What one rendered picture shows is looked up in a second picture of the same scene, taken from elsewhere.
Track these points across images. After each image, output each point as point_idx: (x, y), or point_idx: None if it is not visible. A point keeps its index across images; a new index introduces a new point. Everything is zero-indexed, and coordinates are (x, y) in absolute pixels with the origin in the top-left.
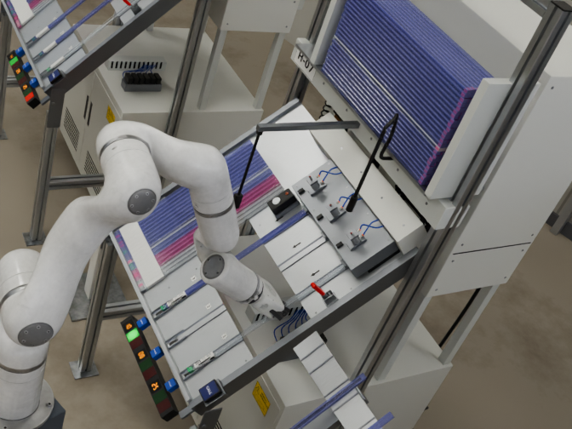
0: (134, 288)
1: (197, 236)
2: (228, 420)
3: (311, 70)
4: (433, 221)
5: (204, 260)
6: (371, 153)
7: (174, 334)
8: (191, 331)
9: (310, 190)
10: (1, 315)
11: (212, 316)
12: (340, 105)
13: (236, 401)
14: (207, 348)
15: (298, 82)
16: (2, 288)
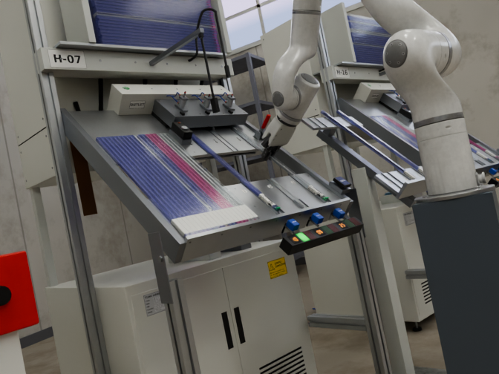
0: (262, 220)
1: (304, 56)
2: (272, 340)
3: (79, 60)
4: (231, 71)
5: (304, 81)
6: (174, 72)
7: (297, 206)
8: (292, 197)
9: (183, 109)
10: (454, 47)
11: (278, 185)
12: (128, 63)
13: (266, 313)
14: (304, 191)
15: (56, 90)
16: (439, 35)
